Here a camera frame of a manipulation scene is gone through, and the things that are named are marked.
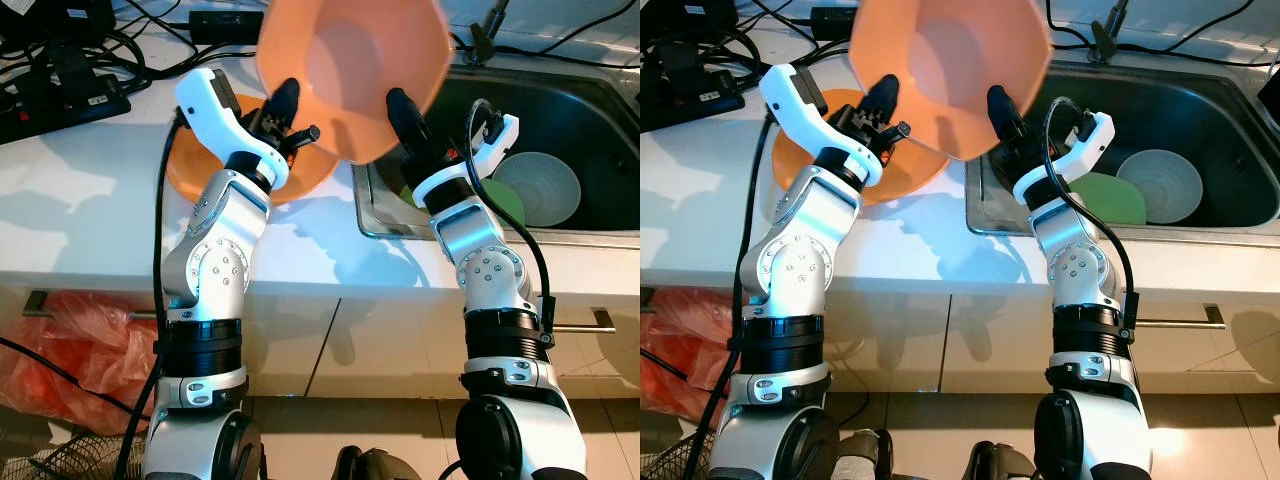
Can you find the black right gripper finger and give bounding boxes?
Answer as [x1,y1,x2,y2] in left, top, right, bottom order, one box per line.
[987,85,1032,152]
[386,88,437,167]

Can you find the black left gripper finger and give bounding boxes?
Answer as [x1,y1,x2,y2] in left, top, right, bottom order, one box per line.
[261,80,302,127]
[867,75,902,122]

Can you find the orange deep bowl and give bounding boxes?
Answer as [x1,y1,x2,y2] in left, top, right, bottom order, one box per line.
[255,0,454,167]
[848,0,1057,164]

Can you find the steel kitchen sink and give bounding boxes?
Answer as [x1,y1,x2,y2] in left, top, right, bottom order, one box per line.
[965,62,1280,239]
[352,62,641,241]

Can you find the orange plate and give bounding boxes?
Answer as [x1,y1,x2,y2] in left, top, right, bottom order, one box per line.
[165,93,339,207]
[770,88,951,207]

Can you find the green plate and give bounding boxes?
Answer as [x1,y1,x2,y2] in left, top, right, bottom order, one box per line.
[1068,172,1149,227]
[400,165,529,228]

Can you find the black power adapter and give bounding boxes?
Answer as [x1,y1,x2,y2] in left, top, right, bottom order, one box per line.
[808,7,853,39]
[187,9,264,44]

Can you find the black power strip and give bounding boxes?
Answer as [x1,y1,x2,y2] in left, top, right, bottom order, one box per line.
[0,68,133,147]
[640,62,747,133]

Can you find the black countertop appliance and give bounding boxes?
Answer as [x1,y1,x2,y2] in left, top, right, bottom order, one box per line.
[1255,68,1280,133]

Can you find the orange plastic bag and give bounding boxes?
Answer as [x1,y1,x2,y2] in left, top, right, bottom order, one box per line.
[640,290,737,423]
[0,290,163,437]

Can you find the grey right robot foot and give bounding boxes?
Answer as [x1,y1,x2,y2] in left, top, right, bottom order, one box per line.
[333,445,421,480]
[963,440,1041,480]

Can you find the grey robot foot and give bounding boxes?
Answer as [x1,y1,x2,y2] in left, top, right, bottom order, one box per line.
[333,445,421,480]
[963,440,1041,480]
[838,428,898,480]

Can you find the grey left robot foot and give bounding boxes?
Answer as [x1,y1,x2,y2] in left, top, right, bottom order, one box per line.
[838,428,898,480]

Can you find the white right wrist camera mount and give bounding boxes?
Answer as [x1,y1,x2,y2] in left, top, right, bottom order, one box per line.
[1012,110,1116,206]
[415,114,521,211]

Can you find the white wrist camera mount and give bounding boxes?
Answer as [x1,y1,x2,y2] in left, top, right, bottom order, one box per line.
[415,114,521,211]
[1012,110,1116,206]
[175,67,292,191]
[758,62,884,189]

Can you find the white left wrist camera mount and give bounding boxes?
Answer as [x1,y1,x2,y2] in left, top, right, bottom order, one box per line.
[175,67,292,191]
[758,62,884,189]

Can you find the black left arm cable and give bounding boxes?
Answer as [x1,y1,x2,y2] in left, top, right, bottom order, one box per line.
[112,108,193,480]
[695,105,773,480]

